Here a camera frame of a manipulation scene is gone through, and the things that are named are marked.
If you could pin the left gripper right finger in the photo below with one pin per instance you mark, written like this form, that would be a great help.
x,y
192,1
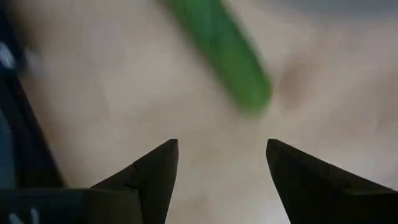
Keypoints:
x,y
317,193

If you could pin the black table edge frame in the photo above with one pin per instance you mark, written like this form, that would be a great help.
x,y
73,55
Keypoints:
x,y
31,140

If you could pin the green cucumber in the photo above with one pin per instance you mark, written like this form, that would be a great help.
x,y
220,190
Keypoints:
x,y
224,53

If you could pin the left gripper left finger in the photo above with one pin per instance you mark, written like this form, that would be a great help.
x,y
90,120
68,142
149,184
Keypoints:
x,y
146,186

